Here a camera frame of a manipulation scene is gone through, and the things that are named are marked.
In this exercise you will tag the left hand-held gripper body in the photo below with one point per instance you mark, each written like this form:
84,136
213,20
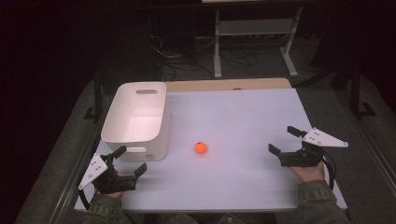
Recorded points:
115,184

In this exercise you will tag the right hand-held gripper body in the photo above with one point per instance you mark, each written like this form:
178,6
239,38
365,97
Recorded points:
300,158

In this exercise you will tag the orange ball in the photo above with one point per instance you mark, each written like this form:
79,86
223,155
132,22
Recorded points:
200,148

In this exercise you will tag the white board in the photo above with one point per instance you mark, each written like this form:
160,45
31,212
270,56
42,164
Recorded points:
230,124

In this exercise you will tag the wooden table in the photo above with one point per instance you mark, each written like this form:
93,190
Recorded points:
218,84

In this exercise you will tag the white metal desk frame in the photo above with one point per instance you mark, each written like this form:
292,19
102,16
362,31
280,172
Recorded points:
255,27

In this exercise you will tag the person's left hand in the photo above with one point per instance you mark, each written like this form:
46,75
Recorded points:
113,195

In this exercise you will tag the person's right hand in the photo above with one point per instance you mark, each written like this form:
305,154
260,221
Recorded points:
309,174

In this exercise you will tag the black stand leg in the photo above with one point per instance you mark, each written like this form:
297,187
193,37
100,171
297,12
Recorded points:
355,90
97,93

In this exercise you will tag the white plastic basket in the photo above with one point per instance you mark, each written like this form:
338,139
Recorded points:
137,124

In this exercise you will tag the metal frame rail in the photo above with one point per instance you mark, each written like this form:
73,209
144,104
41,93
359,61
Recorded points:
70,183
373,155

